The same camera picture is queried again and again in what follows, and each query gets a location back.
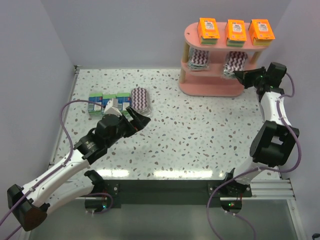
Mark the purple striped sponge pack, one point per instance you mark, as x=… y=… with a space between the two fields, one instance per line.
x=198 y=60
x=140 y=101
x=234 y=61

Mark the orange green Sponge Daddy box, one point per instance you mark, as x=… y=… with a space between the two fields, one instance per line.
x=208 y=31

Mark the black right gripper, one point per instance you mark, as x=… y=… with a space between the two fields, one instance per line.
x=251 y=78

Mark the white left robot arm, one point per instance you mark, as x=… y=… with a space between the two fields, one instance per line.
x=32 y=202

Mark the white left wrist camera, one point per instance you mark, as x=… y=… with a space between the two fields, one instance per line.
x=112 y=106

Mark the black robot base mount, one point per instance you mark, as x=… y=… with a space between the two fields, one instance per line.
x=157 y=192

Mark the blue green sponge pack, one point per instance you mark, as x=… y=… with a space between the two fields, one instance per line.
x=95 y=106
x=123 y=101
x=105 y=99

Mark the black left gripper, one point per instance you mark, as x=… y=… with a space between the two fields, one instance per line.
x=129 y=122

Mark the pink three-tier shelf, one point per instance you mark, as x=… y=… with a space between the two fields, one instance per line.
x=212 y=82

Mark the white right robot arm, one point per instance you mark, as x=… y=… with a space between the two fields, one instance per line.
x=276 y=139

